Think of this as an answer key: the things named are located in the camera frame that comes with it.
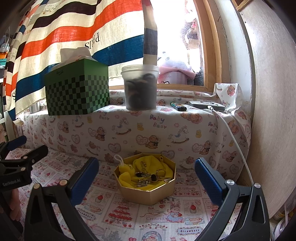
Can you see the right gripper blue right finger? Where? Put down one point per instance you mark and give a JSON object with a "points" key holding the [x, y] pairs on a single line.
{"points": [[252, 222]]}

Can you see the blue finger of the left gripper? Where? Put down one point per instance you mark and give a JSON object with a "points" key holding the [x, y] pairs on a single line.
{"points": [[6, 147], [27, 160]]}

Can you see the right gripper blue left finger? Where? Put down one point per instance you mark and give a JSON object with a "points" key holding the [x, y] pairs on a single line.
{"points": [[41, 222]]}

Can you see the gold ring black stone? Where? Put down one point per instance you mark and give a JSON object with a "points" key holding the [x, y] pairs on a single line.
{"points": [[158, 176]]}

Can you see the gold octagonal jewelry box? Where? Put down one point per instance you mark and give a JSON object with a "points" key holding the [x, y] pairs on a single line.
{"points": [[147, 197]]}

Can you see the person left hand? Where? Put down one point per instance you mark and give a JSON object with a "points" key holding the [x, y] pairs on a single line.
{"points": [[14, 204]]}

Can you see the green checkered tissue box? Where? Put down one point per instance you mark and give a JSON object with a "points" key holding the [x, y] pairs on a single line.
{"points": [[78, 88]]}

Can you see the yellow cloth pouch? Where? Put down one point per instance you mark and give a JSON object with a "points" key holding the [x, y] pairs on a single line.
{"points": [[142, 168]]}

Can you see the white tissue paper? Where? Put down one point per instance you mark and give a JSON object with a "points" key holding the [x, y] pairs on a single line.
{"points": [[71, 55]]}

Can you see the baby bear print cloth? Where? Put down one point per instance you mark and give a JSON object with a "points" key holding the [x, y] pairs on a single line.
{"points": [[221, 137]]}

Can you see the dark grey flat device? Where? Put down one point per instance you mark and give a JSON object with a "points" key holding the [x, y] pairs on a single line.
{"points": [[206, 104]]}

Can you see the clear plastic jar dark contents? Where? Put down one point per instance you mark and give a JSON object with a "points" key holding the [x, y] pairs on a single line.
{"points": [[140, 83]]}

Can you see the green black lighter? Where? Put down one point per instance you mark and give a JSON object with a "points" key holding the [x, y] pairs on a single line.
{"points": [[178, 107]]}

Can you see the striped Paris curtain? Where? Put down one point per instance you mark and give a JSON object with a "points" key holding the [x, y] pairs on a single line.
{"points": [[114, 32]]}

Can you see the wooden window frame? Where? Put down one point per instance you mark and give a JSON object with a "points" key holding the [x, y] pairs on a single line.
{"points": [[187, 34]]}

